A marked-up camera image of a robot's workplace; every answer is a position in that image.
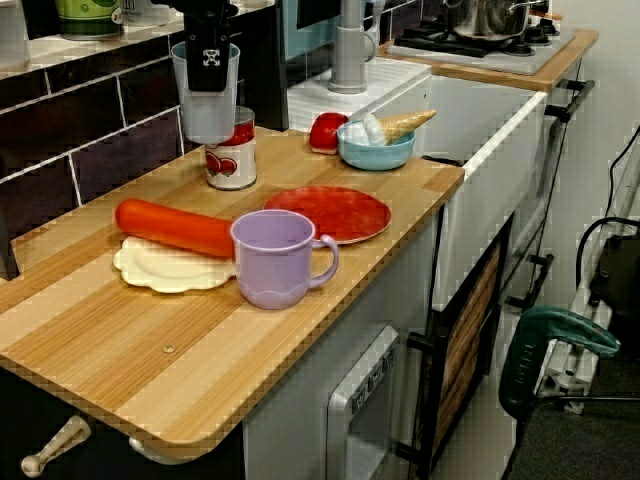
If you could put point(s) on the black box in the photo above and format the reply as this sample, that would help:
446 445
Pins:
620 275

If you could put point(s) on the grey toy faucet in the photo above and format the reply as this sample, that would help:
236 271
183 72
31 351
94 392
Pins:
347 55

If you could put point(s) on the white plastic container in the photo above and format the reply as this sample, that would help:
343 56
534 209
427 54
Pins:
12 35

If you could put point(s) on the black framed oven door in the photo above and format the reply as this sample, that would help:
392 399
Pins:
470 325

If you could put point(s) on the grey toy stove top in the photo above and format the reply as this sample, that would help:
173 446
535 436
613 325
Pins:
525 62

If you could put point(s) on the cream tap knob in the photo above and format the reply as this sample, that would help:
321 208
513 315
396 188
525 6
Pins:
55 447

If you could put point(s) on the purple plastic mug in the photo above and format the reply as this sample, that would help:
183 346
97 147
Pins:
275 270

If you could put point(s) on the white toy sink unit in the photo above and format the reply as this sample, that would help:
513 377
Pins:
480 130

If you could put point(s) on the orange wooden spoon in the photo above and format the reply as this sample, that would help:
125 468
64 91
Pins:
547 15

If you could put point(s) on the cream scalloped plate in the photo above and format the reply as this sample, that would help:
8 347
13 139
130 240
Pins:
165 275

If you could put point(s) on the grey ice dispenser panel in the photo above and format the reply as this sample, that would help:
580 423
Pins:
340 410

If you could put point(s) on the green labelled can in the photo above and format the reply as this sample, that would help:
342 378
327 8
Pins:
87 20

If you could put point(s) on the dark vertical post panel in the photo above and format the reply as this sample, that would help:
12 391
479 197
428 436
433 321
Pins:
265 75

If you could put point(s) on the tomato print tin can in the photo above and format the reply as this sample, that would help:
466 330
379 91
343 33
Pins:
235 165

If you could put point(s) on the light blue plastic tumbler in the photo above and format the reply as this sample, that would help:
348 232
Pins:
207 120

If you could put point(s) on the white kitchen cabinet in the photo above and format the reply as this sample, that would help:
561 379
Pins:
300 400

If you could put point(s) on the red toy sausage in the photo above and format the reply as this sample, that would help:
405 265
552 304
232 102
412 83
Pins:
170 225

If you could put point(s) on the toy ice cream cone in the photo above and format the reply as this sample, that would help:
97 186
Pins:
405 125

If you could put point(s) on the dark tiled backsplash with shelf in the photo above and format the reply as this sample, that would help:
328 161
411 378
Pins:
125 125

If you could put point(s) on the red round plate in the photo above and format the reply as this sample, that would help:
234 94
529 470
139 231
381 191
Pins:
350 215

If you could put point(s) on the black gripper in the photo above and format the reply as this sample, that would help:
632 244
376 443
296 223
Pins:
202 11

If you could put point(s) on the red and white toy sushi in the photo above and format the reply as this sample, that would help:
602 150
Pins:
325 130

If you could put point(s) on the small white lidded jar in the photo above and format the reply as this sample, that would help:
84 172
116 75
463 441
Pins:
145 12

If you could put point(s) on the light blue bowl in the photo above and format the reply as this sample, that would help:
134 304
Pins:
375 155

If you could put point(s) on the steel cooking pot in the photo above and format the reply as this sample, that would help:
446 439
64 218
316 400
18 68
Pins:
490 20

